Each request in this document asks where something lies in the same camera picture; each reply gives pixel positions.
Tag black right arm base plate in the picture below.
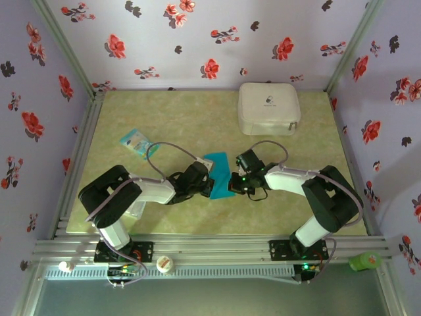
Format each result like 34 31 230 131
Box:
268 239 330 263

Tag green plastic bottle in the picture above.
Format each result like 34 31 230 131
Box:
349 250 382 273

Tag clear plastic bag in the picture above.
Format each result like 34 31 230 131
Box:
123 200 147 220

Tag white slotted cable duct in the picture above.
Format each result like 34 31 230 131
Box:
44 265 295 280

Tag blue square paper sheet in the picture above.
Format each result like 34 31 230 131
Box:
203 151 236 201

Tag aluminium side rail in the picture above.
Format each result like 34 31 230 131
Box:
49 90 106 240
328 92 374 236

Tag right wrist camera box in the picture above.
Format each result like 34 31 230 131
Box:
235 148 264 174

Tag grey right arm cable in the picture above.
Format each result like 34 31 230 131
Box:
241 140 365 284

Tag aluminium lower frame bar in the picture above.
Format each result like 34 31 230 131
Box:
376 263 409 316
9 259 45 316

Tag light blue snack packet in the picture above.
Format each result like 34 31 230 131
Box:
118 128 161 161

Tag aluminium frame rail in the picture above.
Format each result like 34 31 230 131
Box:
32 235 394 264

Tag aluminium corner post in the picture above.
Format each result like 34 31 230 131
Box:
324 0 385 93
29 0 98 96

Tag white jar with red label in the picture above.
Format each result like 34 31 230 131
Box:
156 255 175 274

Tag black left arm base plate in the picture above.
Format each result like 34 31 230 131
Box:
94 241 155 263

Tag white zippered pouch case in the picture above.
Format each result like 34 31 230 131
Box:
238 82 302 136

